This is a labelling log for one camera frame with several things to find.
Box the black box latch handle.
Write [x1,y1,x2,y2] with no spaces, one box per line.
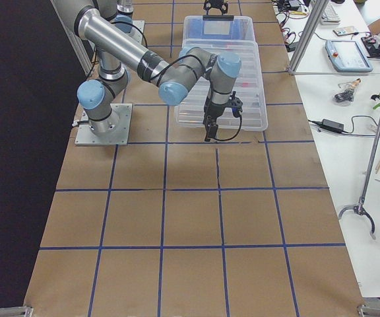
[203,15,234,21]

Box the clear plastic storage box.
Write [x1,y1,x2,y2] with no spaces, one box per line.
[180,16,258,55]

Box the aluminium frame post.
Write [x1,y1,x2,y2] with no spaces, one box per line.
[288,0,328,75]

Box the green handled reacher grabber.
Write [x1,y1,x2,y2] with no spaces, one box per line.
[338,93,380,240]

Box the teach pendant tablet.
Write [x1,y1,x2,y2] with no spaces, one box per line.
[325,40,373,73]

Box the black power adapter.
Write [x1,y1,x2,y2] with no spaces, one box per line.
[322,119,344,133]

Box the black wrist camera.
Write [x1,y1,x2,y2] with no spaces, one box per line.
[229,91,243,118]

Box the clear plastic box lid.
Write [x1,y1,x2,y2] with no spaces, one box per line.
[174,38,269,133]

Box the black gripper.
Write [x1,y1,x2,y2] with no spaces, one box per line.
[203,102,226,142]
[203,0,228,13]

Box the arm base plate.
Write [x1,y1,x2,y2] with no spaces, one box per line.
[123,20,147,47]
[73,103,133,146]

